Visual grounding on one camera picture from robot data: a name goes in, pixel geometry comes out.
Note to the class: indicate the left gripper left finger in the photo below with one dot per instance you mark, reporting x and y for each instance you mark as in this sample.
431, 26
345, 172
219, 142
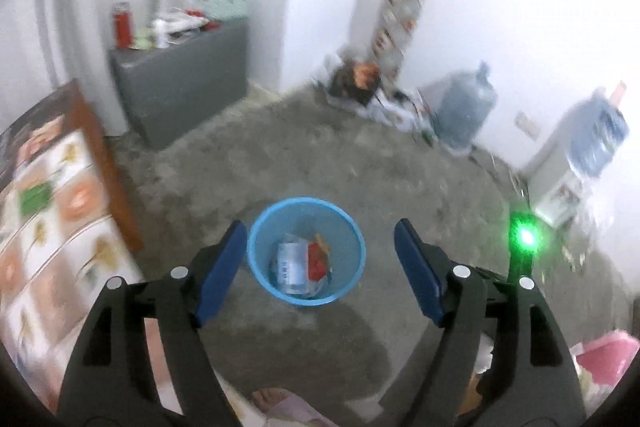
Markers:
109, 379

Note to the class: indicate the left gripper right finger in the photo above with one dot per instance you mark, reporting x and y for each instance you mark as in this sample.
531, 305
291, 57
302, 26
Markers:
531, 379

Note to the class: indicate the trash in basket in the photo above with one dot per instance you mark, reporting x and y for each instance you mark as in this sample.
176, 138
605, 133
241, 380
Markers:
301, 268

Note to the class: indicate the pink plastic bag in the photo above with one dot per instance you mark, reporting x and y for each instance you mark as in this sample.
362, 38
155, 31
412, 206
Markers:
608, 357

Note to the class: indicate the patterned tablecloth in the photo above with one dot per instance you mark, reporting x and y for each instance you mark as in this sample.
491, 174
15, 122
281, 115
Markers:
55, 263

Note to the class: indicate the green snack packet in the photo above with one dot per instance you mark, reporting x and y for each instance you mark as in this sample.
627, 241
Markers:
35, 199

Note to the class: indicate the water dispenser with jug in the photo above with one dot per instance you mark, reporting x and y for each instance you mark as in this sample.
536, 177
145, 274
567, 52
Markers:
582, 145

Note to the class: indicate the blue plastic waste basket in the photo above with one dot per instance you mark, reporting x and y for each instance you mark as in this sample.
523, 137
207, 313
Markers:
304, 217

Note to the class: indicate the blue water jug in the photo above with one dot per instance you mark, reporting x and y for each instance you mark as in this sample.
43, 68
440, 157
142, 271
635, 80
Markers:
465, 106

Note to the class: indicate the grey cabinet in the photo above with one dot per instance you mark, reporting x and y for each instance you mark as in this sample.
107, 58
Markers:
168, 92

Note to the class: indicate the dark bag with orange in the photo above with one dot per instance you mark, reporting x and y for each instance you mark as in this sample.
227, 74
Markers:
356, 81

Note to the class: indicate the red thermos bottle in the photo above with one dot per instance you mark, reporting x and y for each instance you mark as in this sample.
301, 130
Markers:
122, 25

